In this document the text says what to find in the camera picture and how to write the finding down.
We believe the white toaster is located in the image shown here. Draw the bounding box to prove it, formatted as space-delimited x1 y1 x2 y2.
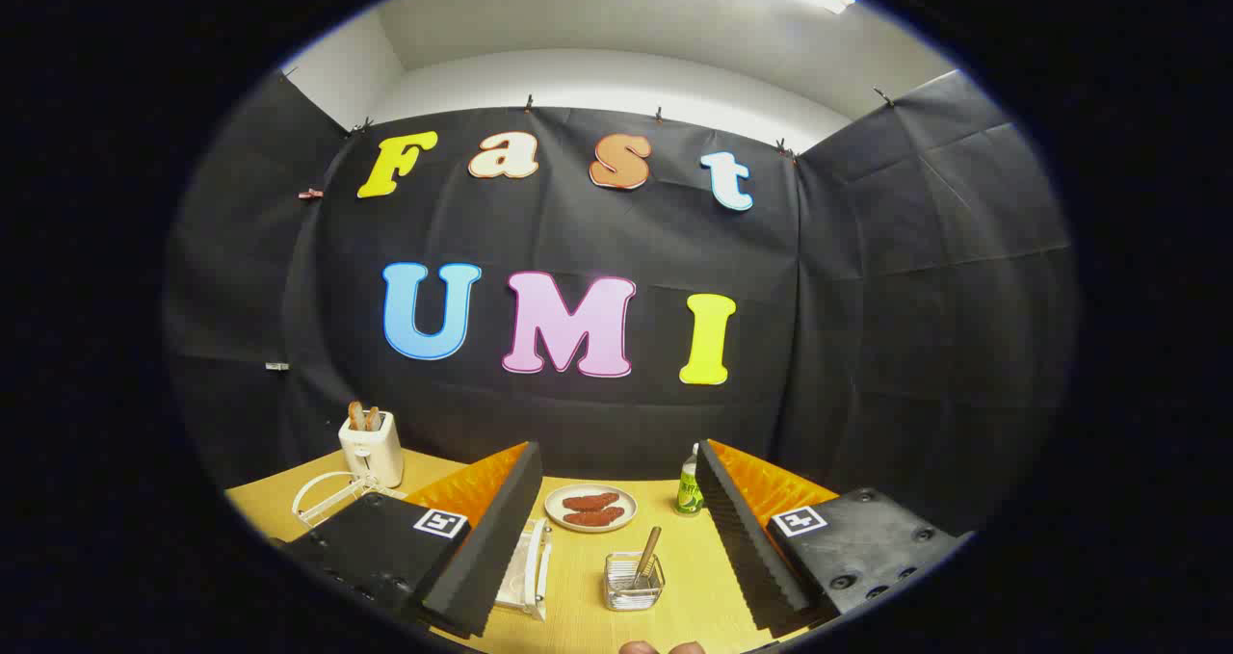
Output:
338 410 405 488

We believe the black backdrop cloth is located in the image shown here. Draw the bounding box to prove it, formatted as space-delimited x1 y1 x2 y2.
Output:
164 68 1078 539

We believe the metal wire basket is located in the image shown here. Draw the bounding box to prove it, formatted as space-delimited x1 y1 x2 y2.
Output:
604 552 667 613

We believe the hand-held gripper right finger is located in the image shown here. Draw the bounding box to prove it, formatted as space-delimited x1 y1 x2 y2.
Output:
695 438 964 639

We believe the white round plate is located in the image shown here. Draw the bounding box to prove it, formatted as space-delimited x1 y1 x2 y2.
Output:
544 484 639 535

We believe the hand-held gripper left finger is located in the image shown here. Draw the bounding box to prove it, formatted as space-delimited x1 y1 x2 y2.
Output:
279 440 545 639

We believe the green label drink bottle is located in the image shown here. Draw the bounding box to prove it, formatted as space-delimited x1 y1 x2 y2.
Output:
675 444 706 517

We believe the wooden handle spoon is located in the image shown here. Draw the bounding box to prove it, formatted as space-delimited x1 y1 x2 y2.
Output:
631 527 663 589

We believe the white wire dish rack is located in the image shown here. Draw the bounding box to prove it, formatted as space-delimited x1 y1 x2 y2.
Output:
292 471 552 622

